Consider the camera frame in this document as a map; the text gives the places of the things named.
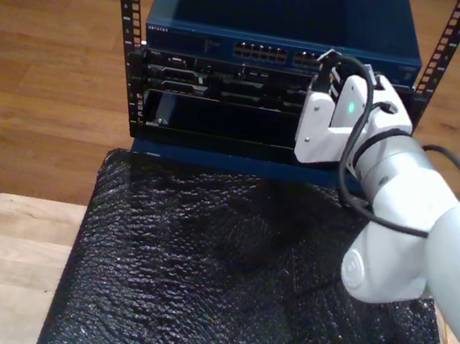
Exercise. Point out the black rack server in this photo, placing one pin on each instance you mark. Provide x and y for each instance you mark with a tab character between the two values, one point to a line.
227	87

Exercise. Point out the black rack shelf tray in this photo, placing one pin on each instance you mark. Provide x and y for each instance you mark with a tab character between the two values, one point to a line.
220	126

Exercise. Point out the blue base board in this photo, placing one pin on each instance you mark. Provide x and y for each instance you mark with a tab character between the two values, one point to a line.
214	159

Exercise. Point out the black bubble mat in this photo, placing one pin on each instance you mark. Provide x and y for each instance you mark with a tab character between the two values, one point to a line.
192	285

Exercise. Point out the blue network switch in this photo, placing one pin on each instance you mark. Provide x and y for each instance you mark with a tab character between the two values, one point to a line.
241	5

